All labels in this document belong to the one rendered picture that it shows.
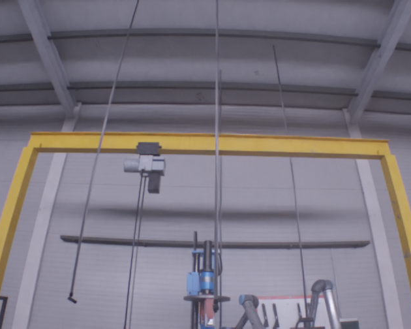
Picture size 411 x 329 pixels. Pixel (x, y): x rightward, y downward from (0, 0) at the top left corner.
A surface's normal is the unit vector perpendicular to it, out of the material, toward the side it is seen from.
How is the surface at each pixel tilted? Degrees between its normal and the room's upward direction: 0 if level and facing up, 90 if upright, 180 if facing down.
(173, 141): 90
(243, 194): 90
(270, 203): 90
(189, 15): 173
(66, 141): 90
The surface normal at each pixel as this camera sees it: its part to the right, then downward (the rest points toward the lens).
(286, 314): 0.02, -0.49
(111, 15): -0.01, 0.81
